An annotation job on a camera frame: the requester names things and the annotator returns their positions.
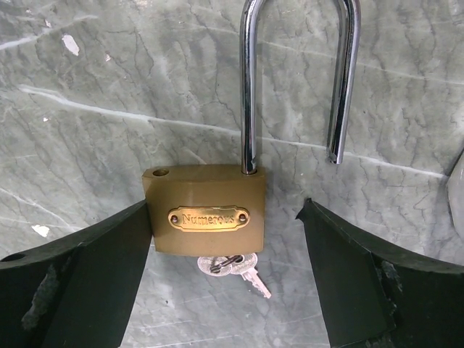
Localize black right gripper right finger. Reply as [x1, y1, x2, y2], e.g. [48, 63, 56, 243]
[297, 199, 463, 347]

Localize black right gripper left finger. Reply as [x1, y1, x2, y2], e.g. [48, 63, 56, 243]
[1, 201, 151, 347]

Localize long shackle brass padlock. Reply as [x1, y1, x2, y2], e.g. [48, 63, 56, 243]
[141, 0, 363, 257]

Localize white toilet paper roll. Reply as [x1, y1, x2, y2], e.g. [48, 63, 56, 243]
[447, 154, 464, 238]

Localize small silver keys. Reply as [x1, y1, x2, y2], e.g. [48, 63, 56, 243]
[197, 253, 271, 299]

